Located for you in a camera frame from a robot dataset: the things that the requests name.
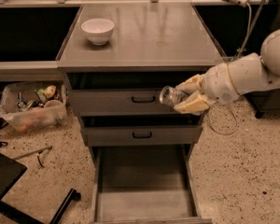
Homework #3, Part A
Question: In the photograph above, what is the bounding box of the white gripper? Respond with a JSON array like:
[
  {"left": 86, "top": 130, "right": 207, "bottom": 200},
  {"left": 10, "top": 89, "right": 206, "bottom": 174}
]
[{"left": 174, "top": 63, "right": 240, "bottom": 115}]

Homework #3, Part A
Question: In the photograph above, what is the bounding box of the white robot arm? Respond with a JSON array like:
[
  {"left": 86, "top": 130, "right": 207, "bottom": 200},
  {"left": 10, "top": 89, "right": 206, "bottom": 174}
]
[{"left": 174, "top": 29, "right": 280, "bottom": 114}]

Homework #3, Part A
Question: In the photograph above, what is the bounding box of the grey middle drawer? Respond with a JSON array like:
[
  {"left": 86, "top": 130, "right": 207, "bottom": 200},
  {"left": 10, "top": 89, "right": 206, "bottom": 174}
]
[{"left": 81, "top": 114, "right": 202, "bottom": 147}]

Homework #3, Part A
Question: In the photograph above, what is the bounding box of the grey drawer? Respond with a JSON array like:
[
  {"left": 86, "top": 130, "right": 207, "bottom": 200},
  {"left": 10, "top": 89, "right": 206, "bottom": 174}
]
[
  {"left": 81, "top": 114, "right": 202, "bottom": 147},
  {"left": 91, "top": 145, "right": 213, "bottom": 224},
  {"left": 67, "top": 72, "right": 217, "bottom": 116}
]

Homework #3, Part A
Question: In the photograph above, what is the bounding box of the grey drawer cabinet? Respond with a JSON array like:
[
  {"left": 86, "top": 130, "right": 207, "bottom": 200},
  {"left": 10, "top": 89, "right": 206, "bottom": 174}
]
[{"left": 58, "top": 2, "right": 222, "bottom": 156}]

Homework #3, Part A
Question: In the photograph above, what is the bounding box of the grey top drawer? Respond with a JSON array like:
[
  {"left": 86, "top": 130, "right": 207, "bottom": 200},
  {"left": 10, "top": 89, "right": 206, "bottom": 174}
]
[{"left": 67, "top": 72, "right": 217, "bottom": 116}]

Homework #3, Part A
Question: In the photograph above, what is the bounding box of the grey bottom drawer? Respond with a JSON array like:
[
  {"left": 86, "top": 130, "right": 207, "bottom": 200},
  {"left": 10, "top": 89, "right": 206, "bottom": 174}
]
[{"left": 91, "top": 145, "right": 213, "bottom": 224}]

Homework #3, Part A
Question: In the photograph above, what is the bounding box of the white ceramic bowl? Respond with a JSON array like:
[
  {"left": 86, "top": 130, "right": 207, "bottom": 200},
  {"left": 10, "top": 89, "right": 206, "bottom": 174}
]
[{"left": 81, "top": 19, "right": 115, "bottom": 45}]

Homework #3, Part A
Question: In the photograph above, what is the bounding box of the metal rod on floor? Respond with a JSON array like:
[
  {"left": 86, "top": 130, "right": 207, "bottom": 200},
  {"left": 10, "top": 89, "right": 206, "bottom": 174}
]
[{"left": 13, "top": 146, "right": 52, "bottom": 161}]

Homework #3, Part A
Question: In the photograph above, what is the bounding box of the clear plastic bin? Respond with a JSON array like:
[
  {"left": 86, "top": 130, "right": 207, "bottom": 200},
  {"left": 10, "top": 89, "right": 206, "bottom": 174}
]
[{"left": 0, "top": 81, "right": 67, "bottom": 132}]

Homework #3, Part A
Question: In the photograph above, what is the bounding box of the black chair base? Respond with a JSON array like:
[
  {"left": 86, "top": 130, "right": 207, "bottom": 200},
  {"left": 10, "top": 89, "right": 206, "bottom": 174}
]
[{"left": 0, "top": 153, "right": 81, "bottom": 224}]

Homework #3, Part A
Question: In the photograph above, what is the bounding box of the white cable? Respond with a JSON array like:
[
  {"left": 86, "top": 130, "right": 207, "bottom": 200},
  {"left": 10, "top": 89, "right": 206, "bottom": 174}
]
[{"left": 207, "top": 2, "right": 253, "bottom": 136}]

